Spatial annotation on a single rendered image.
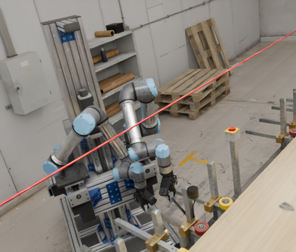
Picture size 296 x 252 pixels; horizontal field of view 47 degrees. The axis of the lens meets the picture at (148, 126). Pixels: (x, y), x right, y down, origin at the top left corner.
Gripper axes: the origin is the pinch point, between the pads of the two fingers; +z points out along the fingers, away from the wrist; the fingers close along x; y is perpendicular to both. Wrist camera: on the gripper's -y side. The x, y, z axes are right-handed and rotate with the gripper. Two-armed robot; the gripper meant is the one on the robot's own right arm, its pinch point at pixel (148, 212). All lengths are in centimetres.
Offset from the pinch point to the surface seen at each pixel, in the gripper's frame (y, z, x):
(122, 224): -7.6, -13.5, 26.3
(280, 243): -81, -8, -11
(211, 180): -31.7, -18.2, -27.4
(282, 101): -31, -30, -127
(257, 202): -57, -8, -34
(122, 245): -33, -28, 46
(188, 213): -31.7, -11.4, -2.4
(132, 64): 224, -24, -210
